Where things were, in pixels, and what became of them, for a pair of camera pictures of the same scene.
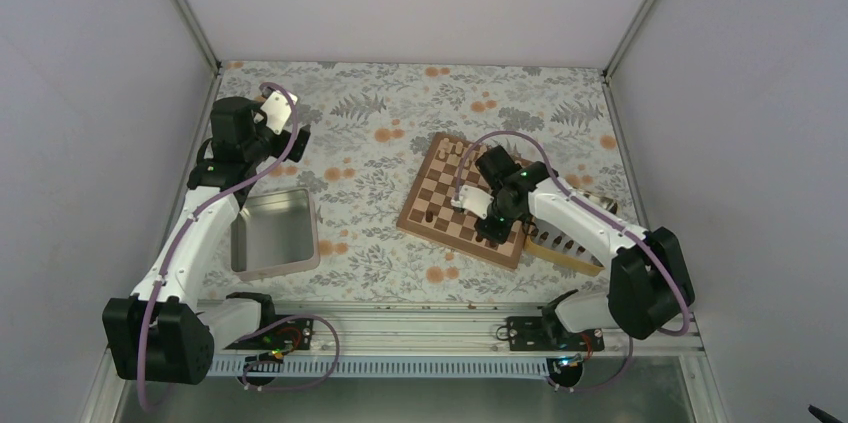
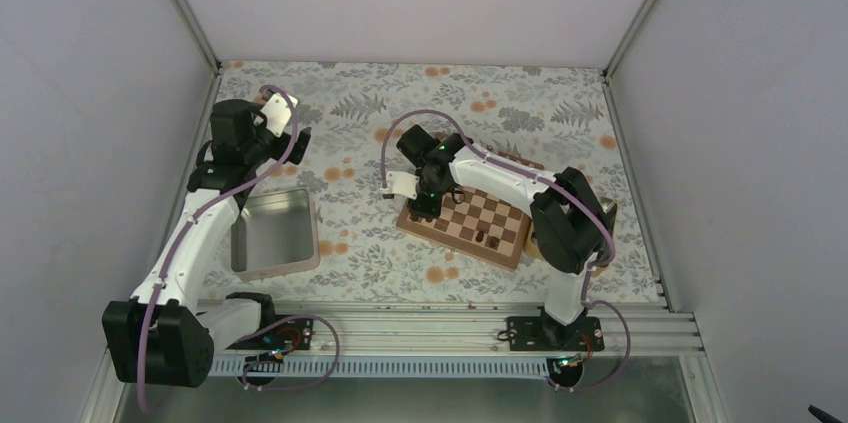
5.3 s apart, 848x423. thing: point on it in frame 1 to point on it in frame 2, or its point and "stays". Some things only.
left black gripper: x=295 y=153 stays
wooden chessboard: x=448 y=164 stays
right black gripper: x=500 y=235 to x=432 y=211
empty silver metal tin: x=275 y=234 stays
